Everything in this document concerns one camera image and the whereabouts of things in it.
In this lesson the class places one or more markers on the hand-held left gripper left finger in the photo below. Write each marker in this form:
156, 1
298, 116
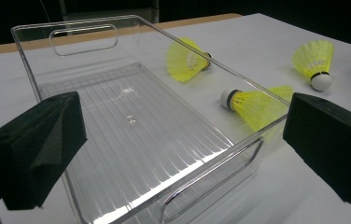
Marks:
39, 149

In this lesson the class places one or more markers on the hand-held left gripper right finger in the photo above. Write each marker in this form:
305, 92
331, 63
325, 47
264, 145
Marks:
332, 146

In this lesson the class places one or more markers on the yellow shuttlecock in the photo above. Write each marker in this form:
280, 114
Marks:
251, 105
313, 59
179, 65

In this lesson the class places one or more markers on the clear plastic bin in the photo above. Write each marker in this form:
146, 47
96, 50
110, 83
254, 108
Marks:
133, 140

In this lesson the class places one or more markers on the white table mat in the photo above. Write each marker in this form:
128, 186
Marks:
273, 193

